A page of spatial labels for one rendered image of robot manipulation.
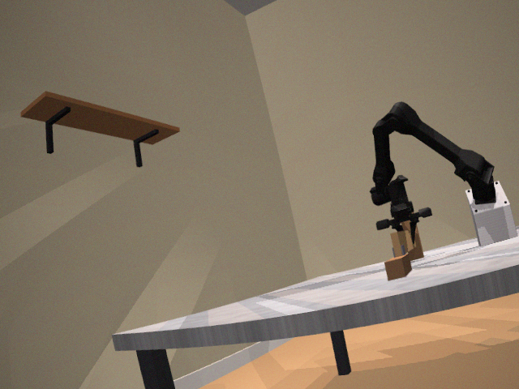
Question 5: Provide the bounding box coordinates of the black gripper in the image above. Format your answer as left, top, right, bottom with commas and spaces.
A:
376, 196, 432, 244

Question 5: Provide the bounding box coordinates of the long wooden rail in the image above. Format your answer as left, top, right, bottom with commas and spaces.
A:
390, 230, 416, 257

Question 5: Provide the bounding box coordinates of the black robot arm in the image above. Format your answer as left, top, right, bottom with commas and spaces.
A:
370, 102, 496, 220

